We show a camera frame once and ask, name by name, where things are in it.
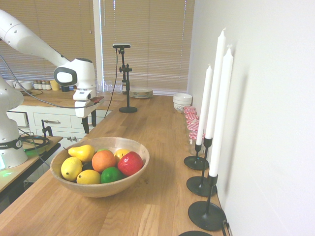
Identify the stack of white plates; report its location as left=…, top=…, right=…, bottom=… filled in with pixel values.
left=129, top=88, right=154, bottom=99

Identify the group of drinking glasses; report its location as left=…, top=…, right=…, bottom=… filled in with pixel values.
left=96, top=81, right=124, bottom=94

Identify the black camera cable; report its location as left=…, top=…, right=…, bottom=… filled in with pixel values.
left=104, top=48, right=119, bottom=118

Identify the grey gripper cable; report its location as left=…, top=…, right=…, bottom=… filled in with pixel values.
left=0, top=54, right=100, bottom=109

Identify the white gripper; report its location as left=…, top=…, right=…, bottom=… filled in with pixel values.
left=73, top=100, right=97, bottom=134

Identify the white drawer cabinet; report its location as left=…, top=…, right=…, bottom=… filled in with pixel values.
left=6, top=104, right=114, bottom=144

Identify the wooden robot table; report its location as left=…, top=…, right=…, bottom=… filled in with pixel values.
left=0, top=135, right=62, bottom=197

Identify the tallest white taper candle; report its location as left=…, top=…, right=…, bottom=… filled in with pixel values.
left=205, top=27, right=227, bottom=140

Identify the orange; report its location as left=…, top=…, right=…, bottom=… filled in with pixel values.
left=92, top=149, right=116, bottom=174

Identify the short white taper candle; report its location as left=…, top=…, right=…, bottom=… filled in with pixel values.
left=196, top=64, right=214, bottom=146

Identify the red apple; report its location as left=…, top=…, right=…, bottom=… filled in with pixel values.
left=117, top=151, right=144, bottom=177

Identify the wooden fruit bowl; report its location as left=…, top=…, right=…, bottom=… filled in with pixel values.
left=50, top=137, right=150, bottom=198

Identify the yellow pear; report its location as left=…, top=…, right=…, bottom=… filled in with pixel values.
left=63, top=144, right=95, bottom=163

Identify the empty black candle holder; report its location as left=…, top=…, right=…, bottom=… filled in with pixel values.
left=178, top=230, right=214, bottom=236

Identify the stack of white bowls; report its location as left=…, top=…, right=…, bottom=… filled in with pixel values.
left=173, top=93, right=192, bottom=113

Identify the black table clamp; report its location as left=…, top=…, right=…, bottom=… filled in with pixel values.
left=41, top=119, right=53, bottom=137

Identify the wooden window blind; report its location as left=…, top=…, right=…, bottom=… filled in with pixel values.
left=0, top=0, right=96, bottom=86
left=101, top=0, right=195, bottom=95

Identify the black camera stand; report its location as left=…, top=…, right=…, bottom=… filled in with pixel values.
left=118, top=48, right=138, bottom=114

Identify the green lime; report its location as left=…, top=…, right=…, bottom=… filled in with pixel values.
left=100, top=167, right=125, bottom=184

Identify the medium white taper candle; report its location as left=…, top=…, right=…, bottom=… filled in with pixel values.
left=208, top=45, right=234, bottom=177

